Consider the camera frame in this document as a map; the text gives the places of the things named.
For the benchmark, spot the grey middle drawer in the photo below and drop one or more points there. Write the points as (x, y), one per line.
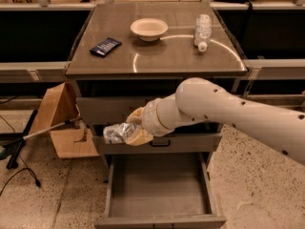
(188, 143)

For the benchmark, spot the light wooden box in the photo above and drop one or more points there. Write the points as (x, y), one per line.
(58, 115)

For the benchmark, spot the grey top drawer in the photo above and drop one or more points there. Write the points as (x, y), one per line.
(105, 108)

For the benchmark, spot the grey open bottom drawer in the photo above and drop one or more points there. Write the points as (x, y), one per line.
(159, 191)

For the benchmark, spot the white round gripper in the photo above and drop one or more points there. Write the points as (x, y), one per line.
(149, 117)

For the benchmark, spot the clear plastic water bottle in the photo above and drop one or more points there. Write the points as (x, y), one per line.
(202, 32)

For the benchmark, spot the black and white grabber stick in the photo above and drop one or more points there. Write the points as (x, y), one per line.
(13, 148)

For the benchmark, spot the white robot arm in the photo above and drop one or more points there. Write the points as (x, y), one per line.
(278, 128)

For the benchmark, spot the white paper bowl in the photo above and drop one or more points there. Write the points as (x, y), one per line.
(149, 29)

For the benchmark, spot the grey metal drawer cabinet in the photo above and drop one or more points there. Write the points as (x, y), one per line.
(153, 69)

